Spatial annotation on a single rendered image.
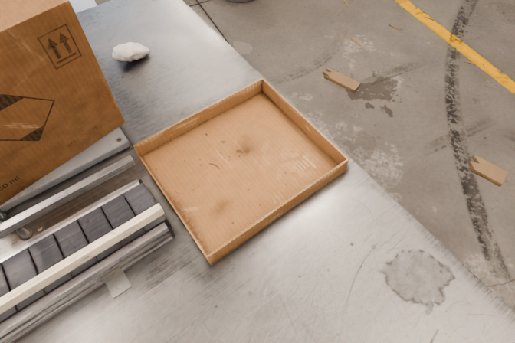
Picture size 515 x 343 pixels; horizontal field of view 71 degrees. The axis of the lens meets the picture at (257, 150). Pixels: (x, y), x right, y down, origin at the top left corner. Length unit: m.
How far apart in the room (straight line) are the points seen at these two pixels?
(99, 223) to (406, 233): 0.50
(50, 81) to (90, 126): 0.13
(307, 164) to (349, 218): 0.13
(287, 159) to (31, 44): 0.45
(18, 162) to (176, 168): 0.26
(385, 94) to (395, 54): 0.34
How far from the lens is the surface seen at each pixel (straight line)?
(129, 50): 0.91
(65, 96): 0.67
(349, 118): 1.91
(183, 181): 0.68
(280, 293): 0.60
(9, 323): 0.64
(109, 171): 0.57
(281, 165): 0.69
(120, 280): 0.64
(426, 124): 2.01
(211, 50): 0.92
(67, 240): 0.64
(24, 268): 0.65
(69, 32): 0.62
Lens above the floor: 1.41
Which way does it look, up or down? 55 degrees down
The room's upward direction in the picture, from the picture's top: 1 degrees clockwise
